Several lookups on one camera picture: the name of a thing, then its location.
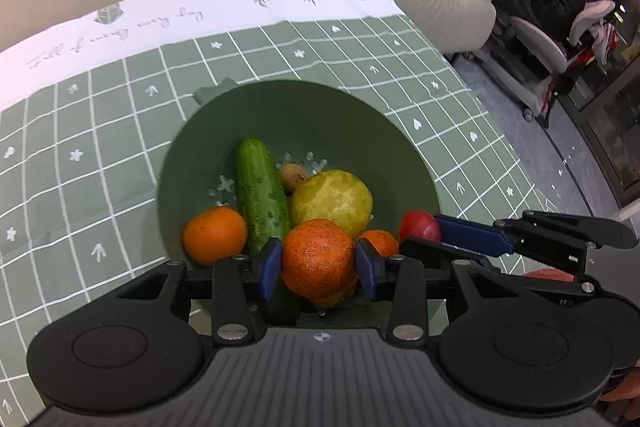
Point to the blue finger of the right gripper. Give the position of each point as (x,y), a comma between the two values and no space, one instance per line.
(472,236)

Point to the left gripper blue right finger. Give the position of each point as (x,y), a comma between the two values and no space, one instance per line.
(400,280)

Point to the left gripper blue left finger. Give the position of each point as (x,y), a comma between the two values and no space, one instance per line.
(237,283)

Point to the orange tangerine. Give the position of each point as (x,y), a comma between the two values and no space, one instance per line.
(318,263)
(215,234)
(382,241)

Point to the green cucumber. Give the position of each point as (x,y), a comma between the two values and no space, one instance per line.
(260,194)

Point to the small red fruit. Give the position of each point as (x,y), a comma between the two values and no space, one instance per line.
(420,225)

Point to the brown longan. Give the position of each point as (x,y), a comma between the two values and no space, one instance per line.
(292,175)

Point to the yellow-green pear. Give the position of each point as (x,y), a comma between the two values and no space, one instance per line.
(335,195)

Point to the green plastic colander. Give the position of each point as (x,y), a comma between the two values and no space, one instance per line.
(299,120)

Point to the pink office chair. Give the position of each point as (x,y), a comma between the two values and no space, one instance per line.
(534,69)

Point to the green checked tablecloth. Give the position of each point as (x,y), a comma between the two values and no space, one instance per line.
(89,107)

